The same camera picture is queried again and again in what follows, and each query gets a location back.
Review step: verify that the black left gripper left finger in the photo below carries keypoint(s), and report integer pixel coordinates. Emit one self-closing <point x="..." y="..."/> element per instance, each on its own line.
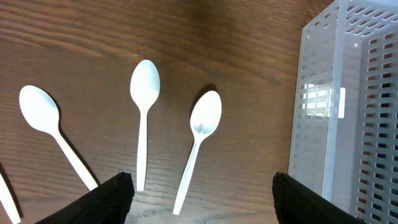
<point x="110" y="202"/>

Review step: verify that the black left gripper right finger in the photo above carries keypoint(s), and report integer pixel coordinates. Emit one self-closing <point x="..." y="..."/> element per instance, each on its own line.
<point x="294" y="203"/>

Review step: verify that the clear plastic basket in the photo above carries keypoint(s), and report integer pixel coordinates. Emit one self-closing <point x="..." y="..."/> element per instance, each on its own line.
<point x="344" y="133"/>

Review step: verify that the white plastic spoon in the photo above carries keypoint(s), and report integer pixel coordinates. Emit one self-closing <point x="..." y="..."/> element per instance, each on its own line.
<point x="144" y="90"/>
<point x="204" y="120"/>
<point x="41" y="113"/>

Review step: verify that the white plastic utensil handle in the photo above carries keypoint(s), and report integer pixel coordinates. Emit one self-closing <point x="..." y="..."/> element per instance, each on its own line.
<point x="8" y="202"/>

